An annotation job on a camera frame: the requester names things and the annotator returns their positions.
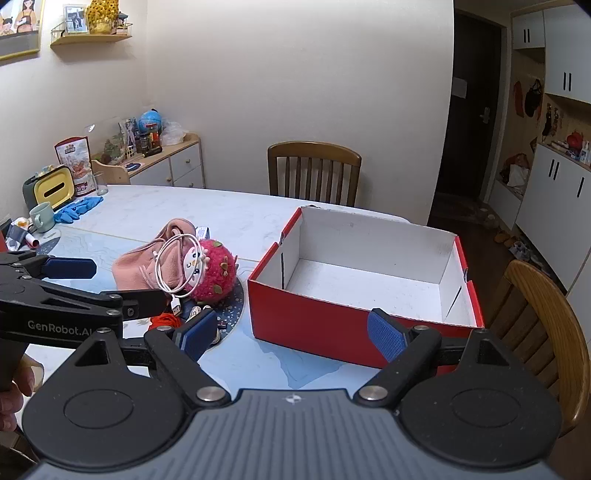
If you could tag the dark bottles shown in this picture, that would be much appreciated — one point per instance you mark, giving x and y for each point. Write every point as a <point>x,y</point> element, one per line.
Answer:
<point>148,144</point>

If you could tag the miniature house model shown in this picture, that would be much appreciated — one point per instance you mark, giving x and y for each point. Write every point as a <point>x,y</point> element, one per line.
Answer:
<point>123,25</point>

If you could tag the blue globe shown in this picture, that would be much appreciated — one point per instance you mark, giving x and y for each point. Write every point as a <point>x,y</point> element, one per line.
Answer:
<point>150,120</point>

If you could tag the light wooden chair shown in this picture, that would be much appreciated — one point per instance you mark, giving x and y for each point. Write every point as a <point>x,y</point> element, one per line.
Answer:
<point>113,173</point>

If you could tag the small plant terrarium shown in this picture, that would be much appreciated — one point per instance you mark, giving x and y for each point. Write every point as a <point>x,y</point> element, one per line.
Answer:
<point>112,153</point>

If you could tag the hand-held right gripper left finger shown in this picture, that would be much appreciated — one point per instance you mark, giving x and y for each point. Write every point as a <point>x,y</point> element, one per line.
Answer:
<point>199,333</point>

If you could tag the red pot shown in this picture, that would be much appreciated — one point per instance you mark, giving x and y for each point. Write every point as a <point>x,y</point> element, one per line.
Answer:
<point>575,139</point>

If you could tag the white refrigerator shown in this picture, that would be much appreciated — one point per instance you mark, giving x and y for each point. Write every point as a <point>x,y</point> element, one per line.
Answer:
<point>582,286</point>

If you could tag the blue rubber gloves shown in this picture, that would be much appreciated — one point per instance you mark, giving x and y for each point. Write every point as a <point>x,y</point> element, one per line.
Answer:
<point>78,207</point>

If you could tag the blue round coaster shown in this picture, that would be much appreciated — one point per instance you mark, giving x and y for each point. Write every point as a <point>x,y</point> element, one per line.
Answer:
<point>133,165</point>

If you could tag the clear drinking glass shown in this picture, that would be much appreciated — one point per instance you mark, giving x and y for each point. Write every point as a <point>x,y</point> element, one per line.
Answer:
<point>101,183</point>

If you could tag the pink plush toy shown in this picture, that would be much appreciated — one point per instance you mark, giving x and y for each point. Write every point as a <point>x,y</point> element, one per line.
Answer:
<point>218,272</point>

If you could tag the yellow wall shelf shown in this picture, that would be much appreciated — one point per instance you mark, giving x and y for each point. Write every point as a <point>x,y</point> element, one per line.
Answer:
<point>90,38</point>

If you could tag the clear plastic bag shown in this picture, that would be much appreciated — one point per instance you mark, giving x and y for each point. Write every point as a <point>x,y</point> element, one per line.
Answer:
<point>171,133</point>

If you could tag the low white bench cabinet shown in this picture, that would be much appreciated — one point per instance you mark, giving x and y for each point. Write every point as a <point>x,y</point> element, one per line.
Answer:
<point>503,203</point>

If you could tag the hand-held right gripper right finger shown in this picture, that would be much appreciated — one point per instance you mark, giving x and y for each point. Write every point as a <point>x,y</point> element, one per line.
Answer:
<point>387,334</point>

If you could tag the yellow and green tissue box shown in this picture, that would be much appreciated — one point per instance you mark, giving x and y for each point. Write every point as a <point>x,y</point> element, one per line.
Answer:
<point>48,187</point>

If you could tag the pale green mug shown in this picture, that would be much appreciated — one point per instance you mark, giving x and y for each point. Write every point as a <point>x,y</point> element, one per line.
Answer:
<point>42,217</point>

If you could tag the person's left hand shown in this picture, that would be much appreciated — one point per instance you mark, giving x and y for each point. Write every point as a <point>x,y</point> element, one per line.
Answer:
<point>28,376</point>

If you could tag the hanging red and black bags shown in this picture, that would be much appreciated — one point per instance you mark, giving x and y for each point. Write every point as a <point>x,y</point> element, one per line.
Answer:
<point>533,99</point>

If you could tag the yellow flower bouquet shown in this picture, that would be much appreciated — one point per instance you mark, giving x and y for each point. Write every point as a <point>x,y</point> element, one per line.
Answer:
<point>102,16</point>

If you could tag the patterned door rug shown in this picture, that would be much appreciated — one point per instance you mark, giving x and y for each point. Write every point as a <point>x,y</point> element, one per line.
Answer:
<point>461,207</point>

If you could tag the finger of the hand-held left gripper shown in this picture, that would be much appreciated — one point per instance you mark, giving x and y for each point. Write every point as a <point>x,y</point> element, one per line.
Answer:
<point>143,304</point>
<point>69,268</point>

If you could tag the dark door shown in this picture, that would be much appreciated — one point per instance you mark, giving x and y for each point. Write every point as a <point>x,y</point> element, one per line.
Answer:
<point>471,152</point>

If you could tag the dark wooden slat chair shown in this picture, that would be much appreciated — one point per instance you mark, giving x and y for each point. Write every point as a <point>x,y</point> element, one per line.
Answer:
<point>314,150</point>

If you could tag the acrylic figure stands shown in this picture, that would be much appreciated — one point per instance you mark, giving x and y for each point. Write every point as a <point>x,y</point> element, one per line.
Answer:
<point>128,134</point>

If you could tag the white tube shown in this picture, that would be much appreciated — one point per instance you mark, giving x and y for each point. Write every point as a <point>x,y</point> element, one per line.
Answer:
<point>31,242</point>

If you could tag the red and white snack bag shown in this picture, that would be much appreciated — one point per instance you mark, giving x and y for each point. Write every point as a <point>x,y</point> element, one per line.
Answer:
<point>76,161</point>

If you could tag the blue map print table mat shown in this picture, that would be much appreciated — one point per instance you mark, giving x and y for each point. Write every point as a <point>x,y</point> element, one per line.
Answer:
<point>286,369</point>

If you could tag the white sneakers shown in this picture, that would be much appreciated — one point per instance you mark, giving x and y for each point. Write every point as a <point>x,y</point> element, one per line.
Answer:
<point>526,251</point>

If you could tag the framed wall poster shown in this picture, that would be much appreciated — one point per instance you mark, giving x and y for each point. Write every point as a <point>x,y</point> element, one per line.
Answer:
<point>18,27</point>

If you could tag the small photo frame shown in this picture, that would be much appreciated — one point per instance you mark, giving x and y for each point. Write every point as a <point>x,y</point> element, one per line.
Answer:
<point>75,19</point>

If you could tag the oak wooden chair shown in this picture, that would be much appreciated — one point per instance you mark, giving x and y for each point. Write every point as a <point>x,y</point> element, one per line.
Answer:
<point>549,314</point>

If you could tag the white upper cabinets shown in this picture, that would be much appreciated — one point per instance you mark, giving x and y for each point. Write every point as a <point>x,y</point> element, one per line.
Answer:
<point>558,55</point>

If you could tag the red and white cloth bundle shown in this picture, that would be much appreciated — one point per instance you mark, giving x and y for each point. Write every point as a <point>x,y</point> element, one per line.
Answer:
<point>516,173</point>

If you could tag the red cardboard box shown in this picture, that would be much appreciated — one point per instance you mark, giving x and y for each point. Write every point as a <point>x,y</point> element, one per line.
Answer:
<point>323,323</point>

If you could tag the white lower cabinet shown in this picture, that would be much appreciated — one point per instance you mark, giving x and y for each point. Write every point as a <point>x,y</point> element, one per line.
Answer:
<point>554,207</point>

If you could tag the yellow slippers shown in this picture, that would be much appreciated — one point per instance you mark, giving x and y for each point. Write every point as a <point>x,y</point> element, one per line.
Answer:
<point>504,239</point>

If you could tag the blue and white carton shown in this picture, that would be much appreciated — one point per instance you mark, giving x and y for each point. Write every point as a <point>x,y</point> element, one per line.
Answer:
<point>204,230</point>

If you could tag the white and wood sideboard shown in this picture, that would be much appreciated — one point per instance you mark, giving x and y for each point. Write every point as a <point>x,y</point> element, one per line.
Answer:
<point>180,161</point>

